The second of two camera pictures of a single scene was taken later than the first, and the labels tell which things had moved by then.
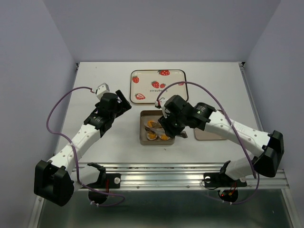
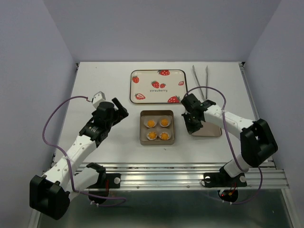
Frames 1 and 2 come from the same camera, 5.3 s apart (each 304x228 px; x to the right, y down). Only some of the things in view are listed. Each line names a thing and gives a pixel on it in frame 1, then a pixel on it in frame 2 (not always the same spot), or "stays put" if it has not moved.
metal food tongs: x=156 y=127 -> x=198 y=83
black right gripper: x=165 y=121 -> x=191 y=128
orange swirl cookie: x=164 y=137 stays put
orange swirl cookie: x=149 y=123 stays put
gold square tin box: x=151 y=132 stays put
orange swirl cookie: x=151 y=136 stays put
